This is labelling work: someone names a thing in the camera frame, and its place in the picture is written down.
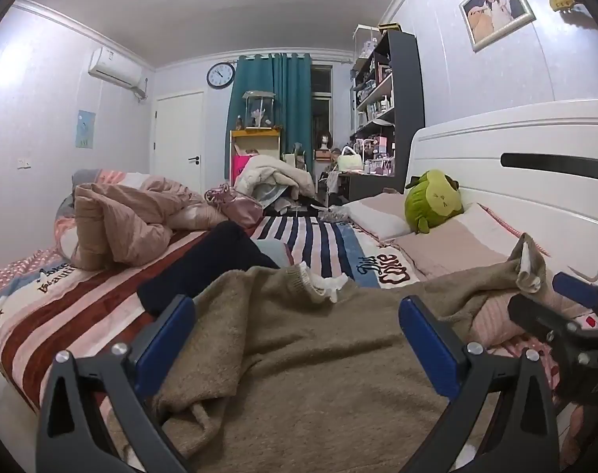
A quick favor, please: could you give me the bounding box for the black folded garment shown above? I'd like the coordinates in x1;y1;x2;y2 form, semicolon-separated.
138;221;278;318

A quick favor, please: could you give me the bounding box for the framed photo on wall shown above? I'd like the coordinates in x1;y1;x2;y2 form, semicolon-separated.
459;0;535;52

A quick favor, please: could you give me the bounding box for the pink shiny bag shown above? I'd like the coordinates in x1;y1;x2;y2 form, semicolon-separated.
205;184;264;229

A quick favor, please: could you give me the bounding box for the yellow guitar headstock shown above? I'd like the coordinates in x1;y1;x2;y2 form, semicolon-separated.
549;0;577;12

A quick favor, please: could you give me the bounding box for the striped fleece blanket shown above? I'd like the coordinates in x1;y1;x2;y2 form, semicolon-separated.
0;217;419;409

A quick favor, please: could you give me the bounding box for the pink knit pillow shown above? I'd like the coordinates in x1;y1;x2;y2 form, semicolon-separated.
394;204;598;347

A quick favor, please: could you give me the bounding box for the light blue folded garment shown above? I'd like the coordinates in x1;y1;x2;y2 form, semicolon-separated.
254;238;293;268

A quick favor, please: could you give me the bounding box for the yellow framed cabinet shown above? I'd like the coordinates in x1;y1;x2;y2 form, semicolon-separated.
228;128;281;175

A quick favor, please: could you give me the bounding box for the glass display case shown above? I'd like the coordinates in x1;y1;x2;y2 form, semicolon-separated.
242;91;276;129

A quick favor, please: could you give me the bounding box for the white pink far pillow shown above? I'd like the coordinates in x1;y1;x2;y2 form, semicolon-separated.
343;192;411;241

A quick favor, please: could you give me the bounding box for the pink crumpled quilt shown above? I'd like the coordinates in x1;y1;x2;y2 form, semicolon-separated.
54;169;226;271

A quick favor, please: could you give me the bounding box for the white bed headboard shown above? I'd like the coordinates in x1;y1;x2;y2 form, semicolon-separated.
408;99;598;284

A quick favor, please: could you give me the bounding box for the brown knit sweater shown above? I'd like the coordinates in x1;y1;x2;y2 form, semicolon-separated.
149;236;549;472

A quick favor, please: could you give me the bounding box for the round wall clock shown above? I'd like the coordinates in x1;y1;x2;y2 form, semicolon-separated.
207;62;236;90

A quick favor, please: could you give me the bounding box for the blue wall poster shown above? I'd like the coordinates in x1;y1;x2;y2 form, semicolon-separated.
75;110;96;149

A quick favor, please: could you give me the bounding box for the magenta bag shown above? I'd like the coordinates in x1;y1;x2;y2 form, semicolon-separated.
230;155;252;185

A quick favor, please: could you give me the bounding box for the white door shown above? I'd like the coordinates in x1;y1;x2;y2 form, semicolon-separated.
151;91;205;192

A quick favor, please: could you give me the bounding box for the teal curtain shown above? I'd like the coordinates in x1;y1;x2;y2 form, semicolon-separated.
224;54;314;179

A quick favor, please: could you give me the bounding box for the beige clothes pile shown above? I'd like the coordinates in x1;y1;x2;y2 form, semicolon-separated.
234;155;316;208

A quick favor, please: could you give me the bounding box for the green plush toy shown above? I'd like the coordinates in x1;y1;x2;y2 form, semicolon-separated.
404;170;464;234

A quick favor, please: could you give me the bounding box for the white air conditioner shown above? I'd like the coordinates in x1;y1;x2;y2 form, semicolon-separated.
88;47;144;89

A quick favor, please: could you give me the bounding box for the black bookshelf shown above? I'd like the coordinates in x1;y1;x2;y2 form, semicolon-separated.
328;29;425;204

